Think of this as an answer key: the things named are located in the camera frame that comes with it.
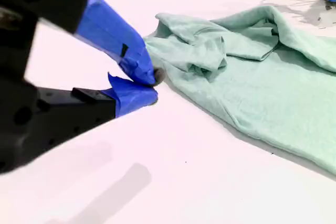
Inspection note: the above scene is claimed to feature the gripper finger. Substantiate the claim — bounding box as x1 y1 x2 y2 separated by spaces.
10 0 165 87
36 72 159 157

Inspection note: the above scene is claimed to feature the pale green T-shirt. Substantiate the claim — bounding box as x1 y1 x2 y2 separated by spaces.
143 5 336 176

